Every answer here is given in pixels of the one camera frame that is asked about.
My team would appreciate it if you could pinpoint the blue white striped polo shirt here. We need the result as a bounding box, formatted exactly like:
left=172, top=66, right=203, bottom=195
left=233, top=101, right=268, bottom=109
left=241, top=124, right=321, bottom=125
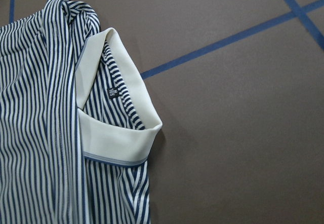
left=1, top=0, right=162, bottom=223

